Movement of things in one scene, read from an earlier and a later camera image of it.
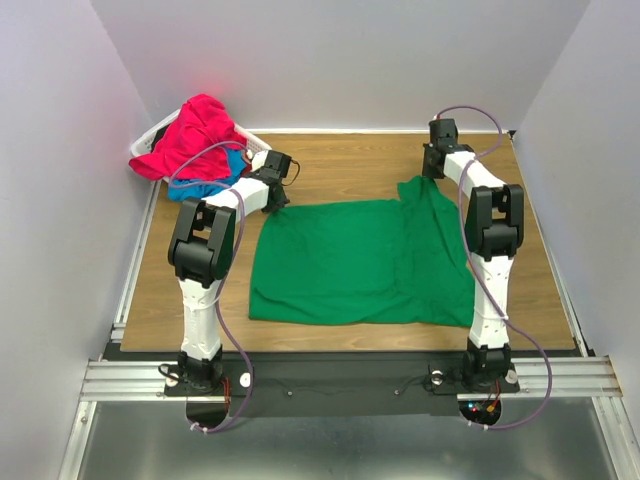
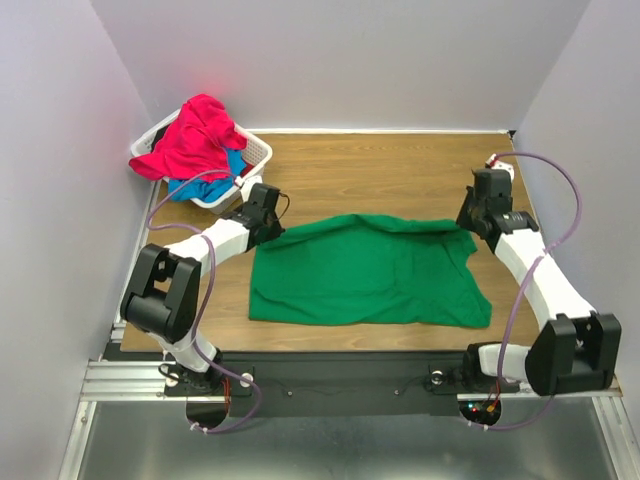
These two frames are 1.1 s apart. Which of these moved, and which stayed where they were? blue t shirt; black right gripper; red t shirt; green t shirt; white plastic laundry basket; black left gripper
Moved: green t shirt; black right gripper; black left gripper
Stayed: blue t shirt; red t shirt; white plastic laundry basket
